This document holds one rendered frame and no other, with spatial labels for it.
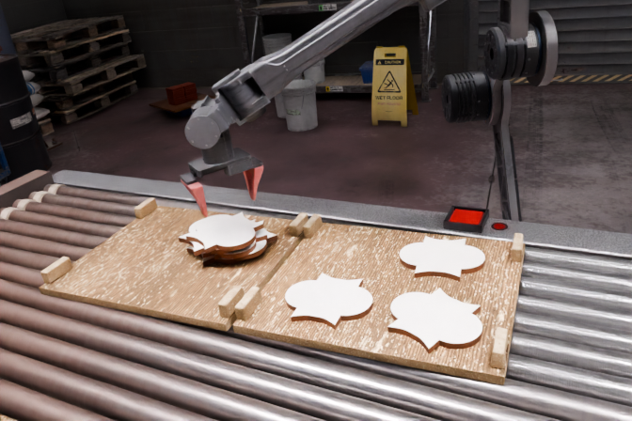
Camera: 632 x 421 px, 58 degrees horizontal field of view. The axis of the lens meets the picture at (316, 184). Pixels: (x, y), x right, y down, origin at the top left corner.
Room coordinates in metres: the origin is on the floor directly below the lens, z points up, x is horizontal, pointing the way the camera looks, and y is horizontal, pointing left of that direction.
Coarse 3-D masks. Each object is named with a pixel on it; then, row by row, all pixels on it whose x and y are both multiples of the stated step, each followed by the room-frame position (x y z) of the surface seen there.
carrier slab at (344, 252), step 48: (336, 240) 0.97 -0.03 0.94; (384, 240) 0.94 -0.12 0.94; (480, 240) 0.90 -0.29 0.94; (288, 288) 0.82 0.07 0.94; (384, 288) 0.79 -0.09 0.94; (432, 288) 0.77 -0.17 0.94; (480, 288) 0.76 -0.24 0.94; (288, 336) 0.69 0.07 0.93; (336, 336) 0.68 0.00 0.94; (384, 336) 0.67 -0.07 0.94
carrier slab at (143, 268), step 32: (160, 224) 1.13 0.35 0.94; (192, 224) 1.11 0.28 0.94; (288, 224) 1.06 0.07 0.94; (96, 256) 1.01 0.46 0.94; (128, 256) 1.00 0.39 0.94; (160, 256) 0.98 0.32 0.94; (192, 256) 0.97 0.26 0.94; (288, 256) 0.95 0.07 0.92; (64, 288) 0.90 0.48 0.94; (96, 288) 0.89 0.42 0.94; (128, 288) 0.88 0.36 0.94; (160, 288) 0.86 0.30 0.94; (192, 288) 0.85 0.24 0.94; (224, 288) 0.84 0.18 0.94; (192, 320) 0.77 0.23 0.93; (224, 320) 0.75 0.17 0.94
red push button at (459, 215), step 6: (456, 210) 1.04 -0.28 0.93; (462, 210) 1.04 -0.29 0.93; (468, 210) 1.04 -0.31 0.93; (474, 210) 1.03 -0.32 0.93; (456, 216) 1.02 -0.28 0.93; (462, 216) 1.02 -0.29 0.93; (468, 216) 1.01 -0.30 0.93; (474, 216) 1.01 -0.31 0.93; (480, 216) 1.01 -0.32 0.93; (462, 222) 0.99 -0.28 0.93; (468, 222) 0.99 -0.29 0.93; (474, 222) 0.99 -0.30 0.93; (480, 222) 0.99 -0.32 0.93
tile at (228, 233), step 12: (216, 216) 1.02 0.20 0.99; (228, 216) 1.01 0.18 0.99; (240, 216) 1.00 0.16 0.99; (204, 228) 0.97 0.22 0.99; (216, 228) 0.96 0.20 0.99; (228, 228) 0.96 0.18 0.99; (240, 228) 0.95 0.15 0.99; (252, 228) 0.95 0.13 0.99; (192, 240) 0.94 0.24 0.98; (204, 240) 0.92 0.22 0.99; (216, 240) 0.92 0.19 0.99; (228, 240) 0.91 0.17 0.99; (240, 240) 0.91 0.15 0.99; (252, 240) 0.91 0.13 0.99
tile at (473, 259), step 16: (432, 240) 0.91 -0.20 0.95; (464, 240) 0.89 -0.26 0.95; (400, 256) 0.86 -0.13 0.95; (416, 256) 0.86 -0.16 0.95; (432, 256) 0.85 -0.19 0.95; (448, 256) 0.85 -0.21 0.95; (464, 256) 0.84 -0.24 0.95; (480, 256) 0.83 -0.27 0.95; (416, 272) 0.81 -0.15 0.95; (432, 272) 0.81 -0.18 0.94; (448, 272) 0.80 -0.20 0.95; (464, 272) 0.80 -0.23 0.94
